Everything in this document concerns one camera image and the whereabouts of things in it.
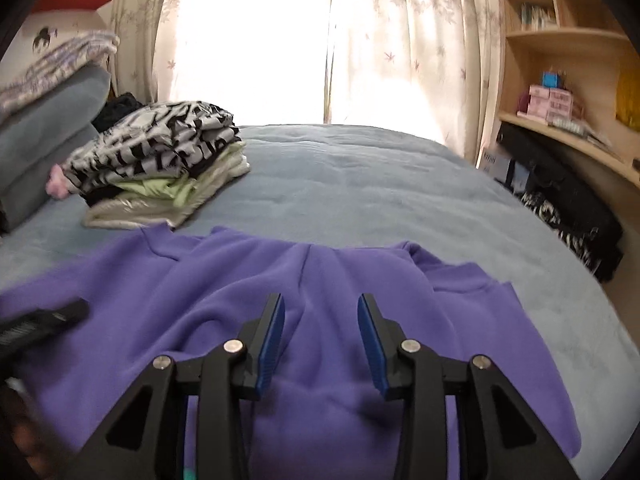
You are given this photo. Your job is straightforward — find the black white patterned cloth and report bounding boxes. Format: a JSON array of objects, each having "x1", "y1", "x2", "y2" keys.
[{"x1": 518, "y1": 192, "x2": 602, "y2": 275}]

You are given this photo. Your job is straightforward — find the black white patterned folded garment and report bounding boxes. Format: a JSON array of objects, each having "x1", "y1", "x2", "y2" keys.
[{"x1": 60, "y1": 101, "x2": 240, "y2": 195}]

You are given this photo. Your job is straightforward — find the teal pillow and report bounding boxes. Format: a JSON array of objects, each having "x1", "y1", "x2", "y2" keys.
[{"x1": 0, "y1": 65, "x2": 111, "y2": 233}]

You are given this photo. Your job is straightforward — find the yellow cloth on shelf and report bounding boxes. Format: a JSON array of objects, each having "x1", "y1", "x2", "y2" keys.
[{"x1": 615, "y1": 54, "x2": 640, "y2": 132}]

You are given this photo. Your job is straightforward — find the wooden bookshelf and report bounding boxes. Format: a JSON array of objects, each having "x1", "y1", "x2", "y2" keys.
[{"x1": 499, "y1": 0, "x2": 639, "y2": 186}]

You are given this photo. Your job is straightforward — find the person's left hand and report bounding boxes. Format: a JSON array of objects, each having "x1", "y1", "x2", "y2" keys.
[{"x1": 1, "y1": 386, "x2": 66, "y2": 479}]

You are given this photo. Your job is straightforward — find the cream shiny folded garment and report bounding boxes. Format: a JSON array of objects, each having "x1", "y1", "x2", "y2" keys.
[{"x1": 82, "y1": 153, "x2": 250, "y2": 230}]

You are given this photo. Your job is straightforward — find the purple zip hoodie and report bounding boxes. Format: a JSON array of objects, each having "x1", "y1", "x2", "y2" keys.
[{"x1": 1, "y1": 226, "x2": 582, "y2": 479}]

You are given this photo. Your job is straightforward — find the light green folded garment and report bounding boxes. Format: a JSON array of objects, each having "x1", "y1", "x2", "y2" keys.
[{"x1": 115, "y1": 141, "x2": 250, "y2": 208}]

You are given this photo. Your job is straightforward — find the floral quilt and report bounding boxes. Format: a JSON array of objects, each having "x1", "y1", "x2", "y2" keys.
[{"x1": 1, "y1": 30, "x2": 120, "y2": 122}]

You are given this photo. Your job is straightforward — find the pink boxes on shelf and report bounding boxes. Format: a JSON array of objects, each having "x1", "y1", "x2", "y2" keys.
[{"x1": 516, "y1": 70, "x2": 585, "y2": 124}]

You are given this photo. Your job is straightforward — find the pink white plush toy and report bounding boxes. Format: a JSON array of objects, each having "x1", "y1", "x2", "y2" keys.
[{"x1": 46, "y1": 165, "x2": 75, "y2": 200}]

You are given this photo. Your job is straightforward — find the teal bed blanket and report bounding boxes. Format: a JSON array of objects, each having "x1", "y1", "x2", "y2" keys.
[{"x1": 1, "y1": 126, "x2": 639, "y2": 479}]

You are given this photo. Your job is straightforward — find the floral sheer curtain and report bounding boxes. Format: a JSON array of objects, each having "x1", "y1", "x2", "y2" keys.
[{"x1": 111, "y1": 0, "x2": 503, "y2": 162}]

